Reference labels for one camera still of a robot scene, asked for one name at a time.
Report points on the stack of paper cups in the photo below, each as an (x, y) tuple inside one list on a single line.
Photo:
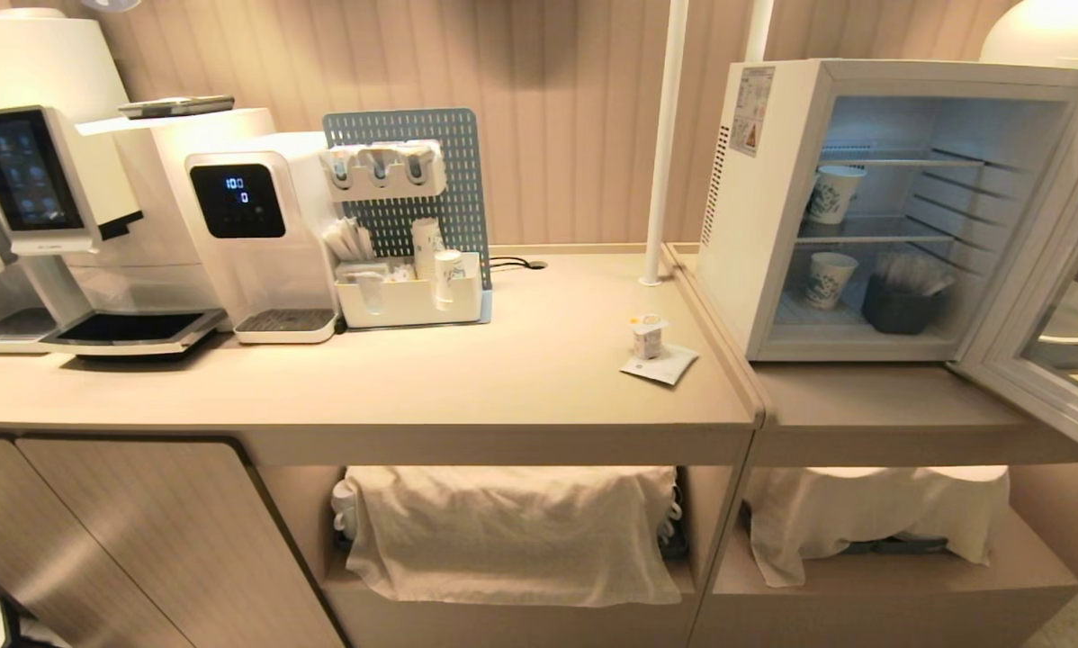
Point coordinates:
[(426, 245)]

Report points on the white sticker label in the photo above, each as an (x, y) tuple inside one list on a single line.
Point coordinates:
[(752, 110)]

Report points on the small yogurt cup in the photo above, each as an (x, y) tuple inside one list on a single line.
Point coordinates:
[(648, 337)]

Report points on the black container with straws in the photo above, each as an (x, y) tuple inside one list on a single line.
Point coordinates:
[(899, 306)]

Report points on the white condiment organizer tray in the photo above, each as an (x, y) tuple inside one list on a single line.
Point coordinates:
[(413, 301)]

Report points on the white cloth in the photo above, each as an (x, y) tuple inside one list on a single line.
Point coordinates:
[(863, 517), (503, 531)]

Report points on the white water dispenser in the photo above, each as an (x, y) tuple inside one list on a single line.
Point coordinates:
[(260, 234)]

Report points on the beige counter cabinet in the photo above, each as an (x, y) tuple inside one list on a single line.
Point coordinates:
[(323, 396)]

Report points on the white paper napkin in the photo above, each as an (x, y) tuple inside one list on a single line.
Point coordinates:
[(669, 367)]

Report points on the white capsule holder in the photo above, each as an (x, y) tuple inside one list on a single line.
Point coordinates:
[(381, 169)]

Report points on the grey pegboard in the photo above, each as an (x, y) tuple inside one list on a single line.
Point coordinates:
[(462, 180)]

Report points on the white pole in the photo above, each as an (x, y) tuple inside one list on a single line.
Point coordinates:
[(665, 135), (759, 27)]

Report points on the glass fridge door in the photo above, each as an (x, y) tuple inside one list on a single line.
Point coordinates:
[(1056, 297)]

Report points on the patterned paper cup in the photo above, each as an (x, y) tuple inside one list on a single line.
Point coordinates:
[(832, 193), (829, 279)]

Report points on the white dome lamp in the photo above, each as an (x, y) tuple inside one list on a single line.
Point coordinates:
[(1047, 31)]

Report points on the beige low cabinet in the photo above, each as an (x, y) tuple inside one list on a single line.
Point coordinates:
[(881, 504)]

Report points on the white coffee machine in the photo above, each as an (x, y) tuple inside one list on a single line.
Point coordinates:
[(44, 180)]

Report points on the white mini fridge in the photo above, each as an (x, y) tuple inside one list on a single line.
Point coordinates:
[(773, 234)]

